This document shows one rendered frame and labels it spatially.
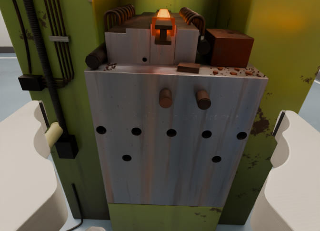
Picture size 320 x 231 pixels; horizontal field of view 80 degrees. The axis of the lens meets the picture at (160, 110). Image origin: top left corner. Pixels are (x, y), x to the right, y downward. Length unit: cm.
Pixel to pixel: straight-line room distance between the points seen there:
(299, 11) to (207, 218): 68
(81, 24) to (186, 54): 31
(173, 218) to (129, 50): 57
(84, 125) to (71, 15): 37
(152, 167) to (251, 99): 31
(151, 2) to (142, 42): 48
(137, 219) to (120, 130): 38
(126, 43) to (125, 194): 44
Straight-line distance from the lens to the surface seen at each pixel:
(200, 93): 41
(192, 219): 77
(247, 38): 48
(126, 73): 41
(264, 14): 63
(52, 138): 74
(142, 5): 92
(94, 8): 61
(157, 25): 33
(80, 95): 70
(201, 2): 93
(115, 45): 46
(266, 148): 87
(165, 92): 39
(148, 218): 76
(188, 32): 44
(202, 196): 66
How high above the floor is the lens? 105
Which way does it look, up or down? 31 degrees down
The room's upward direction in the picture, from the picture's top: 2 degrees clockwise
